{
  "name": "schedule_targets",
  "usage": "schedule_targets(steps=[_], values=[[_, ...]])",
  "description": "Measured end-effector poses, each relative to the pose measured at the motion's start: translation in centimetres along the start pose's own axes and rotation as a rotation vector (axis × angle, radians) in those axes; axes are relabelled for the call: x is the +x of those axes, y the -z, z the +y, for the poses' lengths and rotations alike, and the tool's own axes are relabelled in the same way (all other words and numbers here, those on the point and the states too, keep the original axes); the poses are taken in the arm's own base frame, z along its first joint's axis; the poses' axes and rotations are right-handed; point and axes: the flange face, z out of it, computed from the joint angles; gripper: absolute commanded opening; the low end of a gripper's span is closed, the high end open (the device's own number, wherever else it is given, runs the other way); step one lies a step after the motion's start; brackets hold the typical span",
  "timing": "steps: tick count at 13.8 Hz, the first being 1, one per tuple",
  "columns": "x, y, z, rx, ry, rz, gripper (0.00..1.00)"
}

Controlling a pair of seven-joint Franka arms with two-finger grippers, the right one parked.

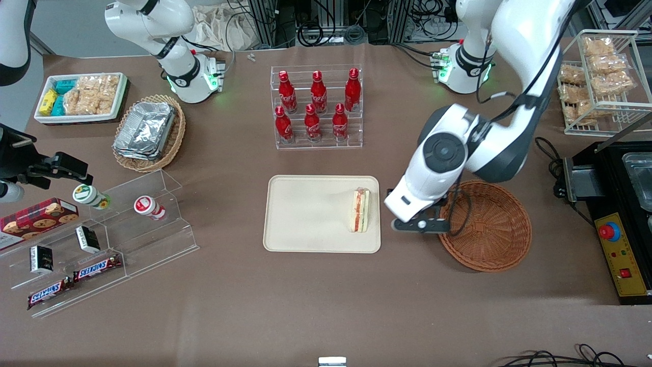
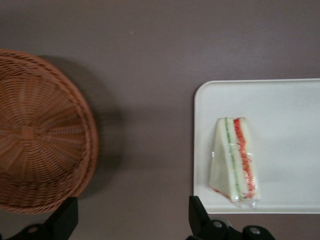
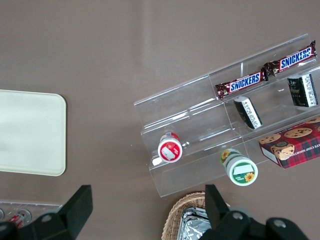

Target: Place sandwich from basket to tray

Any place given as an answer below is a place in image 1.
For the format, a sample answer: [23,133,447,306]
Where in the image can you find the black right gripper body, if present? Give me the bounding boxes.
[0,124,56,187]

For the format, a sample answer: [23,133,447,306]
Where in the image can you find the triangular sandwich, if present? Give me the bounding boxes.
[347,187,372,234]

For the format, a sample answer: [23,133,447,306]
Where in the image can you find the white rectangular snack tray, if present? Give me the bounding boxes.
[34,72,128,125]

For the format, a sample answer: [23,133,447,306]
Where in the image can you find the round brown wicker basket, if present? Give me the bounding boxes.
[437,179,533,273]

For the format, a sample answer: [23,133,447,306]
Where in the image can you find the beige plastic tray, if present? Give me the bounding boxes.
[263,175,382,254]

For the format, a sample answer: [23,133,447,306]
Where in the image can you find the oval light wicker basket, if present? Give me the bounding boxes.
[112,94,186,173]

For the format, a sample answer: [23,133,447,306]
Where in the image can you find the green lid yogurt cup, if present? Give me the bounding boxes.
[72,184,112,211]

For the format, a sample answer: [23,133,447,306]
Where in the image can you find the yellow snack packet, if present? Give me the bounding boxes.
[39,89,59,117]

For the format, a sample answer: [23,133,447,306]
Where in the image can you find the red cookie box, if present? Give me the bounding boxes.
[0,197,80,251]

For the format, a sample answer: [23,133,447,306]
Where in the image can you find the bag of rice crackers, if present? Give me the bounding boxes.
[63,76,97,116]
[94,75,121,115]

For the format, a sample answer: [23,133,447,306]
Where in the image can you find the small black white carton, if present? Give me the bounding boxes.
[29,245,55,275]
[75,225,101,254]

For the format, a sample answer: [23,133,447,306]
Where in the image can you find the stack of foil trays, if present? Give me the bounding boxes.
[113,101,177,162]

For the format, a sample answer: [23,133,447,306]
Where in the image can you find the red cola bottle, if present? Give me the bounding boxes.
[304,103,322,143]
[275,106,294,144]
[344,68,362,113]
[278,70,298,114]
[332,103,349,142]
[310,70,328,114]

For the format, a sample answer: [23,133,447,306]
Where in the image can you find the clear acrylic bottle rack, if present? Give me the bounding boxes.
[269,64,364,150]

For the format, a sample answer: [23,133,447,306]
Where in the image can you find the red lid yogurt cup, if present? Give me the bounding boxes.
[133,196,168,221]

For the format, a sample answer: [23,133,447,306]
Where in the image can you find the brown table cover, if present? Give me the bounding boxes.
[0,40,652,367]

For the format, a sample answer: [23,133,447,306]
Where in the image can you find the Snickers chocolate bar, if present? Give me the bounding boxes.
[72,254,123,283]
[26,277,74,311]

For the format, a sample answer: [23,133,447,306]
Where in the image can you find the clear acrylic stepped stand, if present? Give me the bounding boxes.
[0,169,200,320]

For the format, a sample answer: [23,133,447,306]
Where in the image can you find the clear bag of fried snacks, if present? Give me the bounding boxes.
[559,84,592,103]
[559,63,587,85]
[588,55,630,75]
[593,71,635,98]
[565,101,608,126]
[583,37,615,57]

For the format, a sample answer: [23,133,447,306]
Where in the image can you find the black appliance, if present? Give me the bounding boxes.
[562,140,652,306]

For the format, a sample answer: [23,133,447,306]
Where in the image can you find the beige crumpled cloth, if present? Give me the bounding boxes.
[191,4,258,52]

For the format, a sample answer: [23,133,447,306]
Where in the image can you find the yellow emergency stop box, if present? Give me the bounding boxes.
[593,213,652,298]

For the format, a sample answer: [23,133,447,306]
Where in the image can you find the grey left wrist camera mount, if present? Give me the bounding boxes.
[391,216,450,235]

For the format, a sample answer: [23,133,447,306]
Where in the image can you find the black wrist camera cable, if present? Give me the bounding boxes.
[447,175,476,237]

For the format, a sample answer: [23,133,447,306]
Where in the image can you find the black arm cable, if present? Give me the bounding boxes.
[476,20,567,124]

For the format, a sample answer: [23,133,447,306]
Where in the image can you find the black appliance cable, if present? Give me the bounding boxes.
[534,136,566,200]

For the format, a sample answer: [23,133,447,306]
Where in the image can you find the aluminium frame post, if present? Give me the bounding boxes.
[249,0,279,47]
[396,0,414,42]

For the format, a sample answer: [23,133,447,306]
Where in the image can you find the coiled black cable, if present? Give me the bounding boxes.
[297,24,325,45]

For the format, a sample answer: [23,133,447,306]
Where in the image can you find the white wire rack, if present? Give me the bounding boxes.
[558,29,652,137]

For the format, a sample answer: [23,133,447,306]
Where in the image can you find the black floor cables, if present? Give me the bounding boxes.
[502,344,652,367]

